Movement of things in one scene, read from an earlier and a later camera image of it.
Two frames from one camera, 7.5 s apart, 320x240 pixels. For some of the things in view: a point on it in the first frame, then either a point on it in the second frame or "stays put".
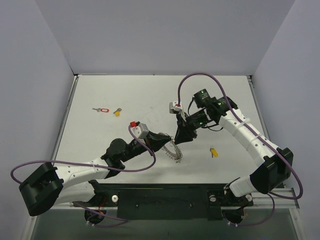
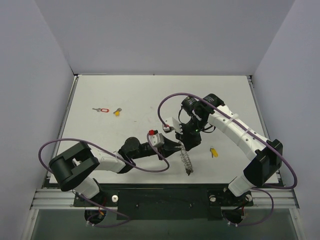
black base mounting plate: [164, 201] stays put
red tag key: [102, 109] stays put
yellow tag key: [214, 152] stays put
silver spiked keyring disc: [178, 156] → [185, 159]
